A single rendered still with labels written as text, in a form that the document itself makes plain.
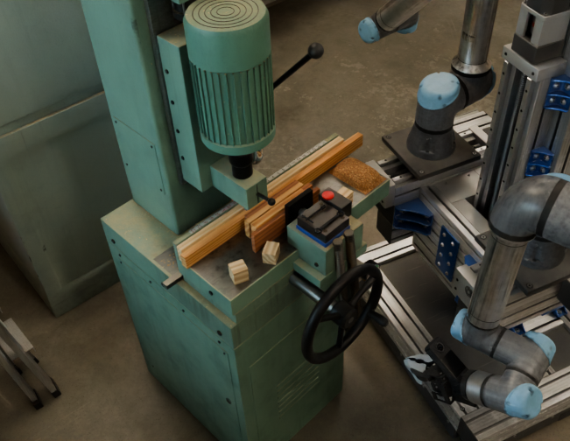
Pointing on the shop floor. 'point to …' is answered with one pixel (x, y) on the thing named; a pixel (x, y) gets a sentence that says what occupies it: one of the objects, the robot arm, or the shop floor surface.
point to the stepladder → (12, 347)
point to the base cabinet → (233, 363)
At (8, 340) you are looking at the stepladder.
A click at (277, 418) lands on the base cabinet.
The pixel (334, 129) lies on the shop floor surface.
